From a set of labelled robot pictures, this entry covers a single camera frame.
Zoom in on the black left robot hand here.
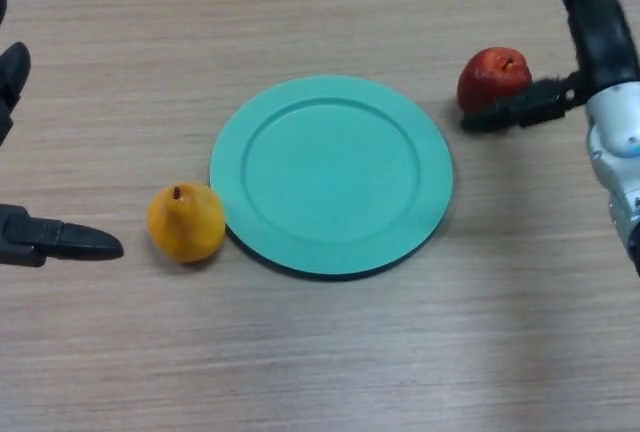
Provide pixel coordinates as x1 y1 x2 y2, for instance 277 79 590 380
0 0 125 268

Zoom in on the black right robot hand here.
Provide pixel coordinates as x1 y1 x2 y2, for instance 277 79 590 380
459 0 640 132

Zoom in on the red apple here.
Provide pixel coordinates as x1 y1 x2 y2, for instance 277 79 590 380
456 47 534 116

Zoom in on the green round plate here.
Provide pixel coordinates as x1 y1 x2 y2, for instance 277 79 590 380
208 74 455 281

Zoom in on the yellow pear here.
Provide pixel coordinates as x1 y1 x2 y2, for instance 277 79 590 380
146 181 227 264

